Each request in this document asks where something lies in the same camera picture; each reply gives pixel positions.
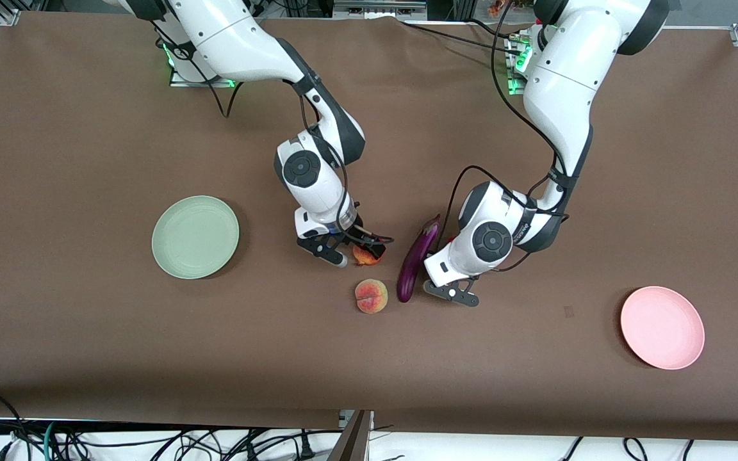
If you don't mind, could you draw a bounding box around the purple eggplant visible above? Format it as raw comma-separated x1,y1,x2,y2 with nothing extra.
397,214,442,303

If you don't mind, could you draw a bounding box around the black cable across cloth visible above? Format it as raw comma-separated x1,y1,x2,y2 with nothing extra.
401,21,523,58

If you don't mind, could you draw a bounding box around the aluminium profile post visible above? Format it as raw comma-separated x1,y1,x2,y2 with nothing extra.
327,410,375,461

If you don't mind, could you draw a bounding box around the colourful toy pile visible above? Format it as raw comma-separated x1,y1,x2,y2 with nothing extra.
487,0,536,19

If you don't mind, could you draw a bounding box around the pink plate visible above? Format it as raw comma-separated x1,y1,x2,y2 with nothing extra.
620,286,706,371

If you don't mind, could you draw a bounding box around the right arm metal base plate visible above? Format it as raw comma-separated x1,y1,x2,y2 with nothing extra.
169,40,236,88

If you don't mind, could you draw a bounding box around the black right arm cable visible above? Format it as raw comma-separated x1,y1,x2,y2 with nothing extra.
150,18,397,258

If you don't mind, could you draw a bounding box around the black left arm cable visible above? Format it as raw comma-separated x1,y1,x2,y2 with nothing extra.
441,0,571,273

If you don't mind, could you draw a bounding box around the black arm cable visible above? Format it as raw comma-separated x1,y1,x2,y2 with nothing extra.
441,0,571,273
150,18,397,258

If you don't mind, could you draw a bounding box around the pale green plate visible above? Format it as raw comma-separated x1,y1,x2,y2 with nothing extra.
152,195,240,280

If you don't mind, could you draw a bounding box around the brown table cloth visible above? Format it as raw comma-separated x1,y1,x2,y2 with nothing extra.
0,13,738,442

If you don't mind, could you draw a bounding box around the pink yellow peach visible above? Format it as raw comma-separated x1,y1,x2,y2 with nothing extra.
354,279,389,314

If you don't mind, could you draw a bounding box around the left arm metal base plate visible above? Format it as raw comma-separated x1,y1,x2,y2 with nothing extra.
505,33,539,95

